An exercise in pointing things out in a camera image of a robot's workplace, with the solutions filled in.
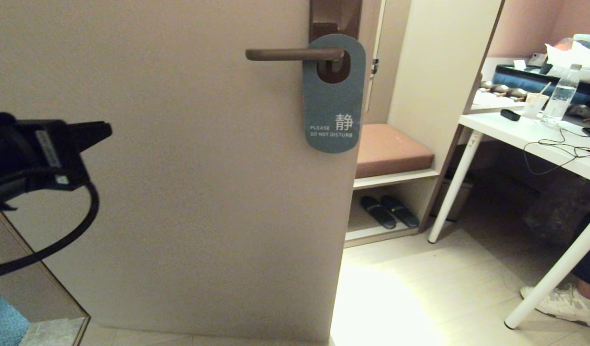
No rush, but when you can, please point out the white door hanger sign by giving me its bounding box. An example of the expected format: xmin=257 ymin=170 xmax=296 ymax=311
xmin=302 ymin=34 xmax=367 ymax=154

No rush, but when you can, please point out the white room door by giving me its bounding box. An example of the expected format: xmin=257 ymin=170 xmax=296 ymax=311
xmin=0 ymin=0 xmax=383 ymax=343

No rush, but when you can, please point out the brown door lock plate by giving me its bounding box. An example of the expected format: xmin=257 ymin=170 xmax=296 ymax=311
xmin=309 ymin=0 xmax=363 ymax=85

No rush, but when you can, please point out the black slipper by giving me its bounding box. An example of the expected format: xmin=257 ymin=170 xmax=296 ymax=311
xmin=380 ymin=195 xmax=420 ymax=229
xmin=360 ymin=196 xmax=398 ymax=231

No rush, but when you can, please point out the brown bench cushion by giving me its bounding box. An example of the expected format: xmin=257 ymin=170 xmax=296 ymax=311
xmin=354 ymin=124 xmax=435 ymax=180

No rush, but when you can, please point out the cream bench shelf cabinet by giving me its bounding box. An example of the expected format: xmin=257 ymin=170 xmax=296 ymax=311
xmin=343 ymin=0 xmax=505 ymax=249

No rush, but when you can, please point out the grey waste bin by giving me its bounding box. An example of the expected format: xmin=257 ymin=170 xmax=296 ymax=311
xmin=431 ymin=173 xmax=474 ymax=223

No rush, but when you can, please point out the white table with round legs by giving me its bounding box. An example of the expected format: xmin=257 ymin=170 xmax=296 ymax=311
xmin=427 ymin=91 xmax=590 ymax=331

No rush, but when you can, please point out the dark blue suitcase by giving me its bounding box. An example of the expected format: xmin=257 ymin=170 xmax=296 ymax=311
xmin=491 ymin=65 xmax=590 ymax=109

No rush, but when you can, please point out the white paper cup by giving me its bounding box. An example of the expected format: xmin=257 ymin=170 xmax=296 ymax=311
xmin=521 ymin=93 xmax=550 ymax=120

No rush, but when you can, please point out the clear plastic water bottle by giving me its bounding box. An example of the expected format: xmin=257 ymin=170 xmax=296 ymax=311
xmin=541 ymin=64 xmax=582 ymax=127

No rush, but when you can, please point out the grey mottled bag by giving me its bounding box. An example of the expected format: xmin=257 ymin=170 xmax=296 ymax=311
xmin=523 ymin=180 xmax=590 ymax=247

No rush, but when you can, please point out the white plastic bag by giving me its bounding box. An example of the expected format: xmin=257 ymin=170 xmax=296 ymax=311
xmin=544 ymin=34 xmax=590 ymax=87

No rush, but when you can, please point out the dark brown rounded object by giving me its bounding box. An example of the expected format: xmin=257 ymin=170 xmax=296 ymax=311
xmin=566 ymin=105 xmax=590 ymax=126

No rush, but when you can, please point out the white sneaker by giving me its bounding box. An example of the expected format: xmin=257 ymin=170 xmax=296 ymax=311
xmin=519 ymin=284 xmax=590 ymax=328

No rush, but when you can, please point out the thick black left camera cable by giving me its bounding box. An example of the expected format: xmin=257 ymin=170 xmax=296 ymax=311
xmin=0 ymin=182 xmax=100 ymax=280

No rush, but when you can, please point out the metal door handle lever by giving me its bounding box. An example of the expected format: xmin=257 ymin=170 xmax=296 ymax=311
xmin=245 ymin=48 xmax=346 ymax=62

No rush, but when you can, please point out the thin black table cable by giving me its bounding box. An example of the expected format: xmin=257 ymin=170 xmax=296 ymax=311
xmin=522 ymin=126 xmax=590 ymax=176

